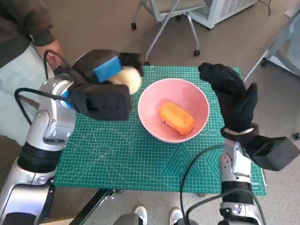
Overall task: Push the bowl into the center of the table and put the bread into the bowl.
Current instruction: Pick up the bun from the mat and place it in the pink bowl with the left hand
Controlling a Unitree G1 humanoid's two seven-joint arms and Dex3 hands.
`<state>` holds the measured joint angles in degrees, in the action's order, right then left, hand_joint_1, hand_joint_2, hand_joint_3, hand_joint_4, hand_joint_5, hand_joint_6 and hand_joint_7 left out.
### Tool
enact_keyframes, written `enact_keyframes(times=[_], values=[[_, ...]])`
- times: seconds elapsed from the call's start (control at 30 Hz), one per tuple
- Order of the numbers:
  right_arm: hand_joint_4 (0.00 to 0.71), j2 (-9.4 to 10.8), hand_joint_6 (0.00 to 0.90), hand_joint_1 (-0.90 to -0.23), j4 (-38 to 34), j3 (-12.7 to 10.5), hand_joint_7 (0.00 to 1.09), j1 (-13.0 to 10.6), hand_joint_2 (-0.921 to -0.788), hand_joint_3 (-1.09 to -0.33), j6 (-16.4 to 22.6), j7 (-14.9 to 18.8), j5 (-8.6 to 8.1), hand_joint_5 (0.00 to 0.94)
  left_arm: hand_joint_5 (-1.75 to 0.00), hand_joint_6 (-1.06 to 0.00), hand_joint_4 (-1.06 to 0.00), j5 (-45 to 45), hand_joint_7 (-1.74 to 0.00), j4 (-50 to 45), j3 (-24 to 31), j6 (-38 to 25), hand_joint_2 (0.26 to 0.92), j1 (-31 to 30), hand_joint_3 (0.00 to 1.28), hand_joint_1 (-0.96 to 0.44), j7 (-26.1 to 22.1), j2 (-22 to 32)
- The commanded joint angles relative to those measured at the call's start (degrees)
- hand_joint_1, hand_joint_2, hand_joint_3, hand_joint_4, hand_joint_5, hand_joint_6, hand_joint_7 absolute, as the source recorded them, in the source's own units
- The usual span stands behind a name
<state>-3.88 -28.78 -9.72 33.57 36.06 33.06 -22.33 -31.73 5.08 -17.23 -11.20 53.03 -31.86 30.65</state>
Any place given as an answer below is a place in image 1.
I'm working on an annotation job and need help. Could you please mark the round pale toy bread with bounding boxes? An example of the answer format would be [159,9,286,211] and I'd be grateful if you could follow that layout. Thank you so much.
[109,66,143,95]

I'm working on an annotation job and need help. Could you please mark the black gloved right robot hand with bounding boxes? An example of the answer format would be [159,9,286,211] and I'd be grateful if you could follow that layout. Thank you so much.
[198,62,258,134]

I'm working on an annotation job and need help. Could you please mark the green cutting mat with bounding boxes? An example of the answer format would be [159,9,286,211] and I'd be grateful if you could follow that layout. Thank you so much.
[54,66,267,195]

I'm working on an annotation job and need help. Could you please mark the white shoe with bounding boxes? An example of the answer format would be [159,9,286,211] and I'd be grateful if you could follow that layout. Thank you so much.
[169,208,184,225]
[133,206,148,225]

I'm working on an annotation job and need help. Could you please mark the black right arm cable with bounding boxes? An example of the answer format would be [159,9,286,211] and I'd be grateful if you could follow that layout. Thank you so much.
[180,144,225,225]

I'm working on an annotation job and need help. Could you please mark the person's left hand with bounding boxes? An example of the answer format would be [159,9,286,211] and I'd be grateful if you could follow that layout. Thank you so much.
[35,39,64,57]

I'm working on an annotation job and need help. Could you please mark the orange oblong toy bread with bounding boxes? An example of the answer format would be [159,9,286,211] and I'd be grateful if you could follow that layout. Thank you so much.
[159,101,195,135]

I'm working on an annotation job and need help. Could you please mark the dark grey leg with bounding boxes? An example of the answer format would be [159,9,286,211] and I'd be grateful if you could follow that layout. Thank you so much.
[114,213,143,225]
[174,217,200,225]

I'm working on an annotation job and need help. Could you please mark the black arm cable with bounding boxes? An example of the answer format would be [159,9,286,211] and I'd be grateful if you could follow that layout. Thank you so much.
[180,144,225,225]
[14,50,71,125]

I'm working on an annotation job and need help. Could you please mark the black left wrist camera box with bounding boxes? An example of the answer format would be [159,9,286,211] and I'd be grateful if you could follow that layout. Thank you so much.
[70,83,132,121]

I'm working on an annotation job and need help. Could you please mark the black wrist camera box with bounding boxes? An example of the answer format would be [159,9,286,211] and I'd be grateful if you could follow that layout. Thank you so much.
[243,135,294,171]
[70,83,132,121]

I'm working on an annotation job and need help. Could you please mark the person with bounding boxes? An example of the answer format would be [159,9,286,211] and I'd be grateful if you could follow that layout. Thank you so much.
[0,0,64,146]

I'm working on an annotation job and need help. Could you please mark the white cabinet with grille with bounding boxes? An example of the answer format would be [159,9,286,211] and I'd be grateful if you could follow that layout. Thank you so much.
[189,0,257,30]

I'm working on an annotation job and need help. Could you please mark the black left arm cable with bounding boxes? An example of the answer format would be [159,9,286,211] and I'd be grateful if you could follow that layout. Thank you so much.
[14,50,71,125]

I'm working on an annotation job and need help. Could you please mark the thin black floor cable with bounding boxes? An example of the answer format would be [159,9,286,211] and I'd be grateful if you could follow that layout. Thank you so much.
[257,0,272,16]

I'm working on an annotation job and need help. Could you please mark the pink bowl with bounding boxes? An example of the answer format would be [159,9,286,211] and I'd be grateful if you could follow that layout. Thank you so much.
[137,78,210,144]

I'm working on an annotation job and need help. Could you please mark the black metal table rail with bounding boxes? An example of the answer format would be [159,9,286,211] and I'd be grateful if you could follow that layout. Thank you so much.
[70,189,125,225]

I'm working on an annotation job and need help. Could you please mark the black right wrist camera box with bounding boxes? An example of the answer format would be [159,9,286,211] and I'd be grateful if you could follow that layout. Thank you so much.
[243,135,294,171]

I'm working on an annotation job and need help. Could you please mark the black left robot hand, blue tape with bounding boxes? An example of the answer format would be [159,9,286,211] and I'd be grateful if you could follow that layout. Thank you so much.
[72,48,144,85]

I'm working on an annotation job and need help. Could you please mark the grey office chair on castors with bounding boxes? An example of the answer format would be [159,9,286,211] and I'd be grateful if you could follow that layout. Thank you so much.
[131,0,208,66]

